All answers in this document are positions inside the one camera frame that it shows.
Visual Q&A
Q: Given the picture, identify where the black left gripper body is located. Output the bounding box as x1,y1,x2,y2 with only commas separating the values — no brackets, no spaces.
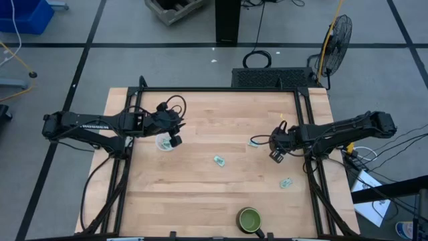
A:
144,108,185,135

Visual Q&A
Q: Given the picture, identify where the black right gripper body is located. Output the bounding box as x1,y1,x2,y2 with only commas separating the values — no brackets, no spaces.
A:
269,126,296,152

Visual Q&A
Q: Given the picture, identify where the clear plastic cup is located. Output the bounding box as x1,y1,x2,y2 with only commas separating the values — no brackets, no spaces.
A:
154,131,177,153

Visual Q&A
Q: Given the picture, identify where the black perforated computer case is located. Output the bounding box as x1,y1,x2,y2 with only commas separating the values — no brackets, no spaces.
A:
231,66,319,90

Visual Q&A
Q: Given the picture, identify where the green black ceramic mug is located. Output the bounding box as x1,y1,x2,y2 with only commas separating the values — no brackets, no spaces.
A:
235,206,266,239

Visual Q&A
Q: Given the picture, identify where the white printed booklet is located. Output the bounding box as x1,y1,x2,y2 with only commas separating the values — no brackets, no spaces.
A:
350,169,393,228

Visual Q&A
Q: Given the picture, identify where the grey moulded pallet tray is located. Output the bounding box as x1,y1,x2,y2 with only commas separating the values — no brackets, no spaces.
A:
144,0,209,27

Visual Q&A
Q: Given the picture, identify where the black floor fan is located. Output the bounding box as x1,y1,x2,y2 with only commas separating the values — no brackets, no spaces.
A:
306,13,354,90

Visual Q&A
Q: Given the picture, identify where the black beam beside table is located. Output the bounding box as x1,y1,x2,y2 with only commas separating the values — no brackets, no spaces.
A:
350,174,428,204

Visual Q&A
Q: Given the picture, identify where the black upright column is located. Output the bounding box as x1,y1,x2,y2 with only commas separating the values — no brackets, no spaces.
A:
215,0,242,45

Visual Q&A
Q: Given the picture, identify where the grey floor stand foot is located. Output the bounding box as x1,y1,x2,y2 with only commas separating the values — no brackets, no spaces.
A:
0,78,29,90

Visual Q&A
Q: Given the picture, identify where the blue plastic bin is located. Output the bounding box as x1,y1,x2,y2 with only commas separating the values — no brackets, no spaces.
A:
0,0,56,35

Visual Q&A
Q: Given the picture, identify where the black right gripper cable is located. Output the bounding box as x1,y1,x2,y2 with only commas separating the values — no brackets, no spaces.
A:
249,120,289,147

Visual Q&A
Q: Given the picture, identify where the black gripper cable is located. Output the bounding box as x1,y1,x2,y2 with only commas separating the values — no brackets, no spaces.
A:
165,94,187,118
249,120,289,147

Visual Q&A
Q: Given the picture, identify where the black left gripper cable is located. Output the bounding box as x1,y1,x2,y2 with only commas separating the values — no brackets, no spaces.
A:
165,94,187,118

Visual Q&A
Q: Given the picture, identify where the black aluminium table frame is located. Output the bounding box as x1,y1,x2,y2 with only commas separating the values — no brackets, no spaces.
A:
76,85,361,240

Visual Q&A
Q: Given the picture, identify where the coiled black floor cable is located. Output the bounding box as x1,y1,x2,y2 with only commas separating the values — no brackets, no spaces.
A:
241,0,273,70

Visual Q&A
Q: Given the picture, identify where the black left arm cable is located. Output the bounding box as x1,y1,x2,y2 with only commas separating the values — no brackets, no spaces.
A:
79,154,115,232

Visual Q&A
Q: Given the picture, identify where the yellow hanging cable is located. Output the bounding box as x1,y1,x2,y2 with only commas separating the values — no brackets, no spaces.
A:
316,0,346,82

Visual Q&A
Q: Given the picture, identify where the yellow floor cable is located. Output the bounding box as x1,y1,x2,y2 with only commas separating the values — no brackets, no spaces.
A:
0,41,37,103

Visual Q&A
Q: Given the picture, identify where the white floor cable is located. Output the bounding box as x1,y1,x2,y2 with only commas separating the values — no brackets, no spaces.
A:
0,0,23,68

